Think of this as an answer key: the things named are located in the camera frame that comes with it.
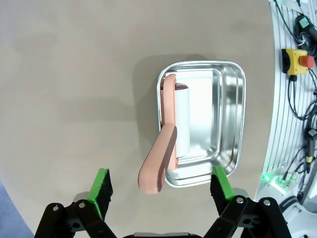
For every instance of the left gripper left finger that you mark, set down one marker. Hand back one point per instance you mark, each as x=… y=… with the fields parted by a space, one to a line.
x=100 y=188

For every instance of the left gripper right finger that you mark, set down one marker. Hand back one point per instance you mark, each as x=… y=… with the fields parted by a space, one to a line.
x=221 y=188

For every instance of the rectangular stainless steel tin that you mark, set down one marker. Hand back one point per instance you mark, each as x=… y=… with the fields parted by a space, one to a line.
x=223 y=111

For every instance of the yellow emergency stop button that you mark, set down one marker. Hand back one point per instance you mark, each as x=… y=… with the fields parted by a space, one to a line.
x=293 y=62

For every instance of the black power adapter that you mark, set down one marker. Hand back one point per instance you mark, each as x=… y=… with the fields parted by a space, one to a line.
x=303 y=23

